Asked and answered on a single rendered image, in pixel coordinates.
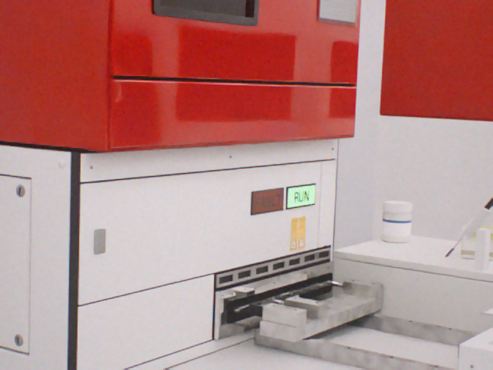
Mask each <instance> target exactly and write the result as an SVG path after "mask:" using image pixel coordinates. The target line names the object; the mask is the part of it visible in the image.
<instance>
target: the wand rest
mask: <svg viewBox="0 0 493 370"><path fill-rule="evenodd" d="M491 213H492V210H491V209H490V210H488V209H485V208H483V206H481V209H480V210H479V211H478V213H477V214H476V215H474V217H473V218H472V219H471V220H470V222H469V223H468V225H467V226H466V227H465V229H464V230H463V231H462V232H461V233H460V234H459V237H461V238H463V239H464V240H467V241H468V240H470V239H471V238H472V235H473V234H475V232H476V231H477V237H476V249H475V269H478V270H485V269H488V268H489V249H490V237H491V229H486V228H480V229H479V227H480V226H481V225H482V224H483V223H484V220H485V219H486V218H488V217H489V215H490V214H491Z"/></svg>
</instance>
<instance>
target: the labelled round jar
mask: <svg viewBox="0 0 493 370"><path fill-rule="evenodd" d="M383 210H384V212H383V217H382V232H381V239H382V241H384V242H389V243H409V242H410V241H411V231H412V213H411V212H412V203H410V202H406V201H397V200H388V201H384V205H383Z"/></svg>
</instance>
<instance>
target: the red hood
mask: <svg viewBox="0 0 493 370"><path fill-rule="evenodd" d="M360 11H361V0H0V141H4V142H20V143H29V144H37V145H53V146H61V147H69V148H77V149H85V150H88V151H96V152H104V153H109V152H123V151H136V150H161V149H175V148H200V147H213V146H214V145H240V144H253V143H267V142H291V141H305V140H318V139H344V138H354V135H355V123H356V106H357V74H358V59H359V27H360Z"/></svg>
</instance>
